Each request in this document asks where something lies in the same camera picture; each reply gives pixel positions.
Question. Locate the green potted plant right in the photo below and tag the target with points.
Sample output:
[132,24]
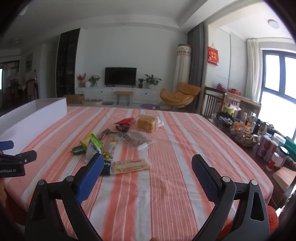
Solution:
[152,81]

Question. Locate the yellow wafer bar pack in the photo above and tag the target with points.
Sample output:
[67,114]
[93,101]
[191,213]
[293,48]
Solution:
[121,167]

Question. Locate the striped orange white tablecloth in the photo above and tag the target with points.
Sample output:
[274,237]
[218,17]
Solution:
[166,201]

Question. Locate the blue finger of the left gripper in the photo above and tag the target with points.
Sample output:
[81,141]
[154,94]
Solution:
[27,157]
[6,145]

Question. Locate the cardboard box on floor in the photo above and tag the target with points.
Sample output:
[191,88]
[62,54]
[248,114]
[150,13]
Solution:
[74,98]

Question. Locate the green snack packet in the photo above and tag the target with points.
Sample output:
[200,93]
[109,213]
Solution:
[91,138]

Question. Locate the white round vase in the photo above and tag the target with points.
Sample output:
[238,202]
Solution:
[87,84]

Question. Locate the small wooden bench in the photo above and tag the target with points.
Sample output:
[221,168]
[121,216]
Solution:
[127,95]

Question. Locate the covered standing air conditioner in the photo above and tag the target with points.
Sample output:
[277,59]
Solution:
[183,62]

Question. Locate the white sheer curtain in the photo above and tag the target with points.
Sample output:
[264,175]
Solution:
[254,70]

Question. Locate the black television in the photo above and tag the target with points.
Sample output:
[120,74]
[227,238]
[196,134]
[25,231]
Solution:
[120,76]

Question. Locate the dark wooden chair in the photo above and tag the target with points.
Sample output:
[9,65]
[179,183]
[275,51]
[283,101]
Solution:
[213,101]

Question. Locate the purple floor mat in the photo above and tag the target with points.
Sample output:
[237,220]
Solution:
[149,106]

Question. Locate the white tv cabinet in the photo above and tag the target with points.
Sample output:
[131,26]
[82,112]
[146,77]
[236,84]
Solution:
[140,95]

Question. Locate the long yellow black biscuit pack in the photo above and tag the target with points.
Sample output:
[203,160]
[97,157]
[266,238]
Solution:
[108,152]

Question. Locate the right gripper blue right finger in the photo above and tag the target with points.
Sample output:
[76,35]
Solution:
[207,177]

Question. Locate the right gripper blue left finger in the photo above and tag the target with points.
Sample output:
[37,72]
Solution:
[86,177]

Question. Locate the round pet bed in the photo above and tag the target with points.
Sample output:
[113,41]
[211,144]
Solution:
[92,102]

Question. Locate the red flower bouquet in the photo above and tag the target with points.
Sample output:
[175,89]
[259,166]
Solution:
[81,79]

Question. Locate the black display cabinet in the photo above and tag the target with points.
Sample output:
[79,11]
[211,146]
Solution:
[66,60]

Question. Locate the white blue triangular packet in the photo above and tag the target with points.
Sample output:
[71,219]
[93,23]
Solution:
[91,151]

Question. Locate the small dark potted plant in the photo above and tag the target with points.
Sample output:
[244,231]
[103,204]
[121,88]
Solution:
[140,80]

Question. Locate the orange lounge chair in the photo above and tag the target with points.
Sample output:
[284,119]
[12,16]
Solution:
[184,96]

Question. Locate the white cardboard box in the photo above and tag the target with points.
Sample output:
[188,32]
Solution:
[24,124]

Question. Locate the red wall hanging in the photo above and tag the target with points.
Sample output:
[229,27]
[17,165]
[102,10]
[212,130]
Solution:
[213,55]

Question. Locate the green sausage snack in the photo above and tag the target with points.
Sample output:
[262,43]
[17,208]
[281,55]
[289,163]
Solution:
[79,150]

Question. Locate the brown cracker clear bag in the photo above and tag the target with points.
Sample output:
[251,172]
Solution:
[137,139]

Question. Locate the red snack packet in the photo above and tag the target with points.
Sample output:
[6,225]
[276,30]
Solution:
[125,122]

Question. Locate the dark chocolate bar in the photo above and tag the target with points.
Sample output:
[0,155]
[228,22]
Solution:
[122,128]

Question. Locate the cluttered side table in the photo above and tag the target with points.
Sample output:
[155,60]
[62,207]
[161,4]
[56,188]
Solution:
[283,179]

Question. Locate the bread loaf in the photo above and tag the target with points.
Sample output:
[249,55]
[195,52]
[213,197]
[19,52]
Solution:
[146,123]

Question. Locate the green plant in vase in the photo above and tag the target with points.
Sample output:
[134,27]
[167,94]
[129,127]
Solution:
[94,79]

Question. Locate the round ceiling light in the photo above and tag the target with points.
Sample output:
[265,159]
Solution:
[273,23]

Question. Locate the grey maroon snack bar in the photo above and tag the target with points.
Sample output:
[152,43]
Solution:
[101,135]

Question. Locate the grey curtain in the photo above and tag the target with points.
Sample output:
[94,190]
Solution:
[197,39]

